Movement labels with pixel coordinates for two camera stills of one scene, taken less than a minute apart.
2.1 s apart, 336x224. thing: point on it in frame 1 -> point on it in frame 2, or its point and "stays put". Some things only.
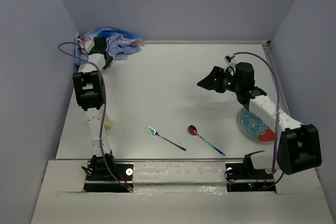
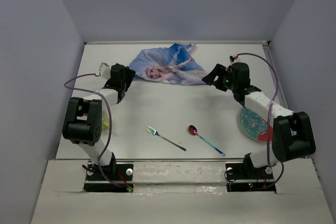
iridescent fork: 153,131 stays put
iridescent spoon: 193,130 stays put
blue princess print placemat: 121,44 -> 174,64
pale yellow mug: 107,123 stays put
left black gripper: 108,62 -> 128,74
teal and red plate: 254,127 stays put
